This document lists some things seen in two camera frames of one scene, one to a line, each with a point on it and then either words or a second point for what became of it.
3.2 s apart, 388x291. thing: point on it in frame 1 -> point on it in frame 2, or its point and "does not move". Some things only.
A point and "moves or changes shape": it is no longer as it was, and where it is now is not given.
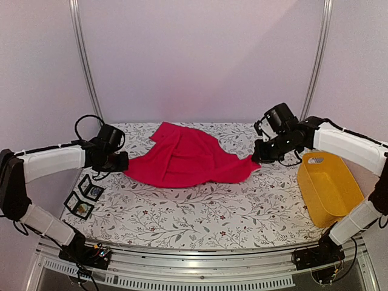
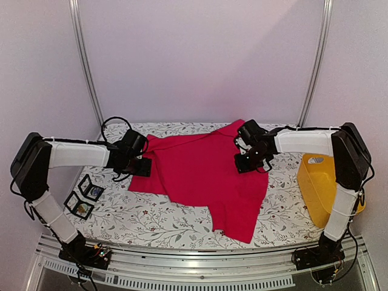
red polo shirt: (185, 157) moves or changes shape
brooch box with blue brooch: (88, 190) does not move
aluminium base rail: (133, 269) does not move
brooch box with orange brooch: (81, 209) does not move
